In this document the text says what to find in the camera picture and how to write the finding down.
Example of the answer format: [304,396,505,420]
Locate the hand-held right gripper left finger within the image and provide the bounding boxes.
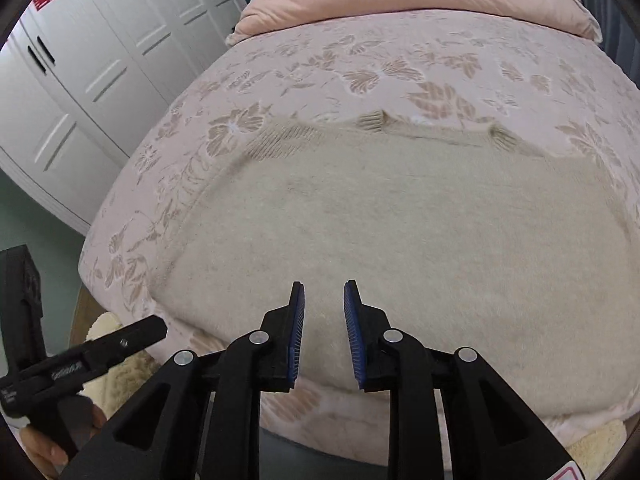
[60,281,306,480]

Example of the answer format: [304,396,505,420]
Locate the beige sweater with black hearts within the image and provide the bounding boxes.
[149,109,633,418]

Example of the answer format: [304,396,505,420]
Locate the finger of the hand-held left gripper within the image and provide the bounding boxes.
[10,316,168,396]

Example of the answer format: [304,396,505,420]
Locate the white wardrobe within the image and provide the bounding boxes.
[0,0,249,237]

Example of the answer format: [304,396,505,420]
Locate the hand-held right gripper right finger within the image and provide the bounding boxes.
[343,280,576,480]

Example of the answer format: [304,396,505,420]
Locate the person's left hand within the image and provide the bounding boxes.
[20,401,108,479]

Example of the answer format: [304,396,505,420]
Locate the blue-grey curtain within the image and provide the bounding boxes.
[547,0,640,78]

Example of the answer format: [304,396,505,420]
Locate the floral pink bed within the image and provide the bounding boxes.
[77,9,640,467]

